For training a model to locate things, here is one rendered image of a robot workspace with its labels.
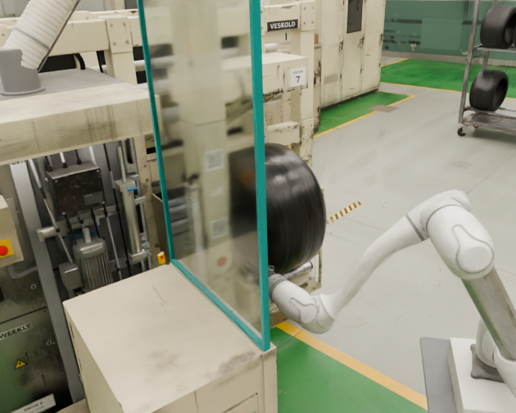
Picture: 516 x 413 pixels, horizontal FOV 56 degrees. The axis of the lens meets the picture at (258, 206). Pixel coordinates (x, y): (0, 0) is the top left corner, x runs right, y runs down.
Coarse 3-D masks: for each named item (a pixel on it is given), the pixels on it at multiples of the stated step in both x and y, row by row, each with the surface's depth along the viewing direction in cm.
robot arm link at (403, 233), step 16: (400, 224) 154; (384, 240) 155; (400, 240) 153; (416, 240) 152; (368, 256) 158; (384, 256) 157; (352, 272) 166; (368, 272) 161; (352, 288) 167; (320, 304) 171; (336, 304) 171; (320, 320) 170
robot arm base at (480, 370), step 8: (472, 344) 196; (472, 352) 193; (472, 360) 190; (480, 360) 183; (472, 368) 187; (480, 368) 183; (488, 368) 180; (472, 376) 183; (480, 376) 181; (488, 376) 181; (496, 376) 180
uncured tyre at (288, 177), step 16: (272, 144) 212; (272, 160) 199; (288, 160) 201; (272, 176) 193; (288, 176) 195; (304, 176) 198; (272, 192) 190; (288, 192) 192; (304, 192) 196; (320, 192) 201; (272, 208) 190; (288, 208) 191; (304, 208) 195; (320, 208) 199; (272, 224) 191; (288, 224) 191; (304, 224) 195; (320, 224) 201; (272, 240) 193; (288, 240) 193; (304, 240) 198; (320, 240) 205; (272, 256) 197; (288, 256) 198; (304, 256) 206
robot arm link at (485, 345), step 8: (480, 320) 179; (480, 328) 179; (480, 336) 179; (488, 336) 174; (480, 344) 180; (488, 344) 174; (480, 352) 182; (488, 352) 174; (488, 360) 177; (496, 368) 178
